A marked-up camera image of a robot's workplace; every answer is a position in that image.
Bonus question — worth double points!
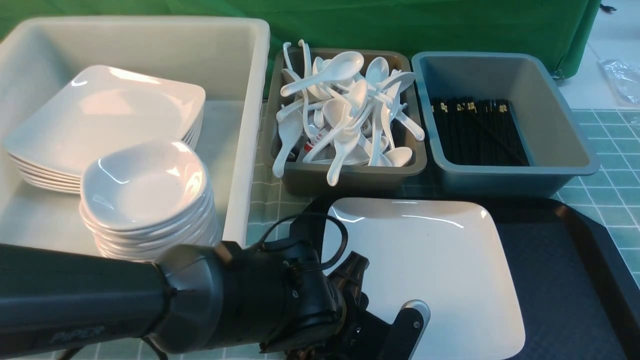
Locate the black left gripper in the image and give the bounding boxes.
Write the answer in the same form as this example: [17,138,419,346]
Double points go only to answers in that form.
[260,240,431,360]

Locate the large white square rice plate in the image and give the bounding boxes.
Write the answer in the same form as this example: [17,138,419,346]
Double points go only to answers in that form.
[327,197,526,360]

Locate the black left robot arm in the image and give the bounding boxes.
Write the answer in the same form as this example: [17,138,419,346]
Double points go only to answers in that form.
[0,238,431,360]

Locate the stack of white bowls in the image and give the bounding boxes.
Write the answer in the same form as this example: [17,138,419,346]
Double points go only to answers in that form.
[78,140,223,262]

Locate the grey-brown spoon bin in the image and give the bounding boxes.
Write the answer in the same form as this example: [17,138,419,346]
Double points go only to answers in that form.
[256,48,428,197]

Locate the pile of white spoons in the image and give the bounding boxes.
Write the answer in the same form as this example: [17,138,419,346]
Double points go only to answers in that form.
[270,39,426,187]

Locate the bundle of black chopsticks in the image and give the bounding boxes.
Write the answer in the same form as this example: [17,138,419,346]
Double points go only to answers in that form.
[430,96,531,167]

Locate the large white plastic tub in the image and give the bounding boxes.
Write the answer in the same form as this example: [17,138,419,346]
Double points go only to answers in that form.
[1,16,270,245]

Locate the black serving tray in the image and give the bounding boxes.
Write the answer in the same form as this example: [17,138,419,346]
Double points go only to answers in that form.
[304,197,639,360]

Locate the stack of white square plates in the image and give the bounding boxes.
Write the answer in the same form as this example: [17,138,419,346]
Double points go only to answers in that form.
[3,64,206,195]

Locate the blue-grey chopstick bin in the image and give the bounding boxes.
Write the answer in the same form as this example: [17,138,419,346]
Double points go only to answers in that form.
[411,51,601,198]

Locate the green checkered tablecloth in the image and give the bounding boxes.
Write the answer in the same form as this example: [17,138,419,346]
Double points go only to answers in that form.
[0,102,640,360]

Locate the green backdrop cloth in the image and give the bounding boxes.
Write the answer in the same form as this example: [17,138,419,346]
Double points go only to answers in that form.
[1,0,600,79]

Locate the clear plastic bag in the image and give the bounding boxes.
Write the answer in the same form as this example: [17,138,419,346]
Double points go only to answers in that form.
[598,59,640,108]

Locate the black cable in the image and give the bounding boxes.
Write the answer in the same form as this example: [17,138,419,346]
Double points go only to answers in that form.
[247,212,349,273]

